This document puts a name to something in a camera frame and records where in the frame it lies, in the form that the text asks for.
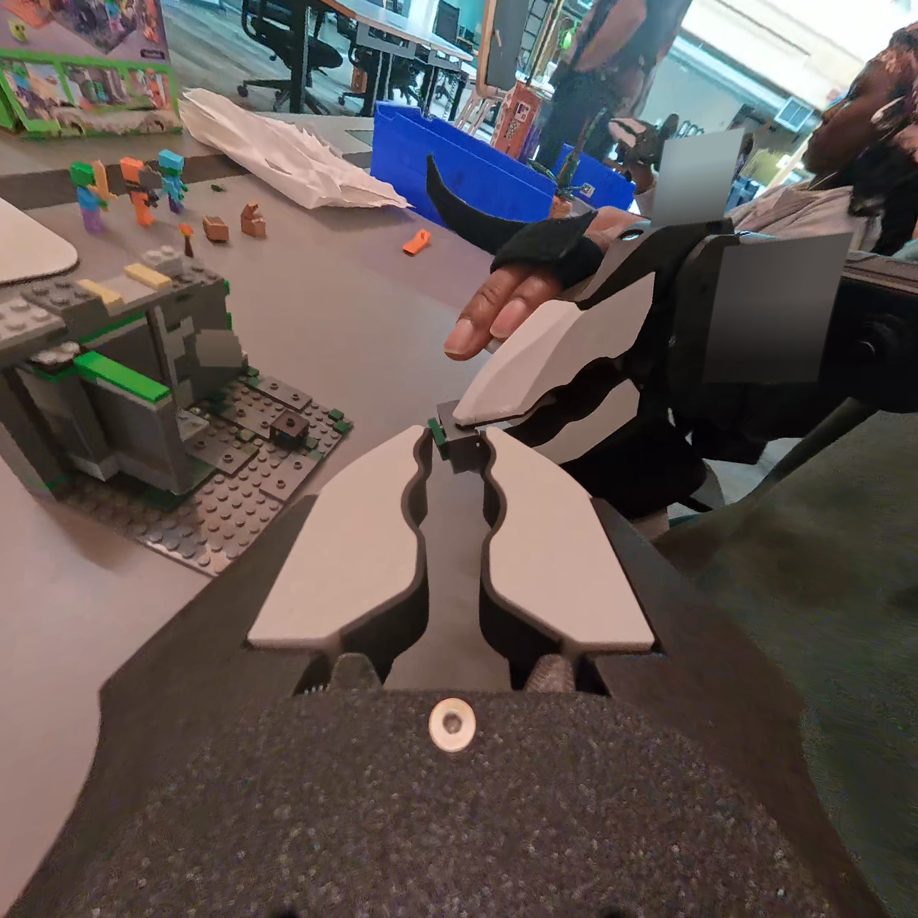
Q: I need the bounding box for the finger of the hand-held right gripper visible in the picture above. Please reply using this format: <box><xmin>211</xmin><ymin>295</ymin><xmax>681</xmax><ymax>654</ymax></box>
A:
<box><xmin>454</xmin><ymin>273</ymin><xmax>657</xmax><ymax>430</ymax></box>
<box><xmin>513</xmin><ymin>379</ymin><xmax>644</xmax><ymax>469</ymax></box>

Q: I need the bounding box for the green toy brick figure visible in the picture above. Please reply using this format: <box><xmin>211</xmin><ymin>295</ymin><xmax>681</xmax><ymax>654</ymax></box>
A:
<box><xmin>69</xmin><ymin>161</ymin><xmax>117</xmax><ymax>235</ymax></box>

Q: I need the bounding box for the background office desk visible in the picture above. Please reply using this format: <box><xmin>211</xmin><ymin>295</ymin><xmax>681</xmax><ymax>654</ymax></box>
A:
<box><xmin>316</xmin><ymin>0</ymin><xmax>476</xmax><ymax>119</ymax></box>

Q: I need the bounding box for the small grey toy brick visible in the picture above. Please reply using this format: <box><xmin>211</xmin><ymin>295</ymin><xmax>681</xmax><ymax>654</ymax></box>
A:
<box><xmin>436</xmin><ymin>402</ymin><xmax>493</xmax><ymax>476</ymax></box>

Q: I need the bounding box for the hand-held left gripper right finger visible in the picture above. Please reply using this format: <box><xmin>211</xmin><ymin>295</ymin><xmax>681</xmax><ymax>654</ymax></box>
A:
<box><xmin>479</xmin><ymin>426</ymin><xmax>658</xmax><ymax>688</ymax></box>

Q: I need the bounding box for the cyan toy brick figure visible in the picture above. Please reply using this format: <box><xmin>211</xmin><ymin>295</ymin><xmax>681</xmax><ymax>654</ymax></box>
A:
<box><xmin>158</xmin><ymin>149</ymin><xmax>189</xmax><ymax>215</ymax></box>

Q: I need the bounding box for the pile of white paper bags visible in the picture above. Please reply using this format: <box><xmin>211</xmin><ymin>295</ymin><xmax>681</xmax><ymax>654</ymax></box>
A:
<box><xmin>178</xmin><ymin>87</ymin><xmax>415</xmax><ymax>211</ymax></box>

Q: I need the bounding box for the person's right forearm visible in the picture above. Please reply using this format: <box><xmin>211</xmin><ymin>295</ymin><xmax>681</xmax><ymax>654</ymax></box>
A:
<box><xmin>591</xmin><ymin>179</ymin><xmax>883</xmax><ymax>253</ymax></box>

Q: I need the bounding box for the white rounded pad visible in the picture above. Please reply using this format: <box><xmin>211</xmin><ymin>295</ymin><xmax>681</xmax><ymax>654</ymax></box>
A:
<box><xmin>0</xmin><ymin>197</ymin><xmax>78</xmax><ymax>288</ymax></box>

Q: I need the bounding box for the orange patterned box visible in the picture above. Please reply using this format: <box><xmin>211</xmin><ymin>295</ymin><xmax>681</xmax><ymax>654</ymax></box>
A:
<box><xmin>493</xmin><ymin>80</ymin><xmax>541</xmax><ymax>153</ymax></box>

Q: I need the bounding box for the orange toy brick figure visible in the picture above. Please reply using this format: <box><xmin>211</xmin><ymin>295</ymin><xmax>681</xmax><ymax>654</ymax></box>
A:
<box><xmin>118</xmin><ymin>156</ymin><xmax>163</xmax><ymax>228</ymax></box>

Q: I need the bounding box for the black office chair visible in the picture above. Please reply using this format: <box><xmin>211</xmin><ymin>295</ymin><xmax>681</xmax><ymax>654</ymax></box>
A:
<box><xmin>239</xmin><ymin>0</ymin><xmax>345</xmax><ymax>116</ymax></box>

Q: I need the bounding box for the grey desk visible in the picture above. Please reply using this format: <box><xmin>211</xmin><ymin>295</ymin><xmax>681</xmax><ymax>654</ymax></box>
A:
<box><xmin>0</xmin><ymin>109</ymin><xmax>618</xmax><ymax>905</ymax></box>

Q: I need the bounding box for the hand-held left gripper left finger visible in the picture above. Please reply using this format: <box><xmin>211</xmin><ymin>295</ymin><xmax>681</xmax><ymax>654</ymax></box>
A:
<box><xmin>247</xmin><ymin>425</ymin><xmax>433</xmax><ymax>682</ymax></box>

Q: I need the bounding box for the green toy set box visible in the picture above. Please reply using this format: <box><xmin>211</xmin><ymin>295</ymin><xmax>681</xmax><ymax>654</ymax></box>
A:
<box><xmin>0</xmin><ymin>0</ymin><xmax>185</xmax><ymax>139</ymax></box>

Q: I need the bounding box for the blue plastic bin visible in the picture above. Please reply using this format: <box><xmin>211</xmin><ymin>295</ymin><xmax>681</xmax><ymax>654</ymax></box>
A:
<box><xmin>371</xmin><ymin>100</ymin><xmax>637</xmax><ymax>225</ymax></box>

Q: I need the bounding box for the wooden framed board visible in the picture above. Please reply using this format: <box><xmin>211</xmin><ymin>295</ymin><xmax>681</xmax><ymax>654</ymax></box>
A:
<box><xmin>475</xmin><ymin>0</ymin><xmax>533</xmax><ymax>98</ymax></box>

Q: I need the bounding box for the person's right hand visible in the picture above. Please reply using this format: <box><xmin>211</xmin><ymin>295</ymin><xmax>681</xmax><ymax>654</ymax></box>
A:
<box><xmin>443</xmin><ymin>264</ymin><xmax>568</xmax><ymax>361</ymax></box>

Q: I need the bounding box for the grey toy brick building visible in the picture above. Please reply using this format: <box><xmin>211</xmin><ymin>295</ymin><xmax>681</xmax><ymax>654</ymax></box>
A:
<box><xmin>0</xmin><ymin>244</ymin><xmax>354</xmax><ymax>578</ymax></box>

